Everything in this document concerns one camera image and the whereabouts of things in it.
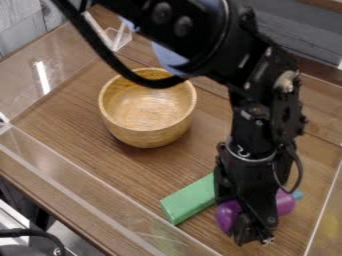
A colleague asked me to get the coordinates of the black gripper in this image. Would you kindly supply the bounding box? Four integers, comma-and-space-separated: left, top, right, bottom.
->
213, 141, 301, 248

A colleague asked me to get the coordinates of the purple toy eggplant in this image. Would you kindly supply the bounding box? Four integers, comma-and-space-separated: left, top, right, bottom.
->
216, 190, 304, 233

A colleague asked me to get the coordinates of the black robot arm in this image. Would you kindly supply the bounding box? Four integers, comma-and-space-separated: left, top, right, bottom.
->
53, 0, 308, 245

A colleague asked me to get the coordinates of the brown wooden bowl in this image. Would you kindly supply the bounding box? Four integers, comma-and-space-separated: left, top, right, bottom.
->
98, 75, 198, 148

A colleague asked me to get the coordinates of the green rectangular block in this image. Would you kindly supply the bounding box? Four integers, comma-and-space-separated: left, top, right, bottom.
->
161, 173, 216, 225

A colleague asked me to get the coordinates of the black device with cable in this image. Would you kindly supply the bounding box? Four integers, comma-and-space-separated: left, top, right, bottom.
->
0, 227, 69, 256

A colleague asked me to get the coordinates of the clear acrylic tray wall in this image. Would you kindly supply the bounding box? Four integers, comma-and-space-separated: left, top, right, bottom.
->
0, 120, 221, 256

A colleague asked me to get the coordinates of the clear acrylic corner bracket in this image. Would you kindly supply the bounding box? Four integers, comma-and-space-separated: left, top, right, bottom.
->
83, 12, 133, 52

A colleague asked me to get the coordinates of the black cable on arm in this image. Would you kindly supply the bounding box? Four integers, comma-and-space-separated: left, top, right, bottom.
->
51, 0, 189, 89

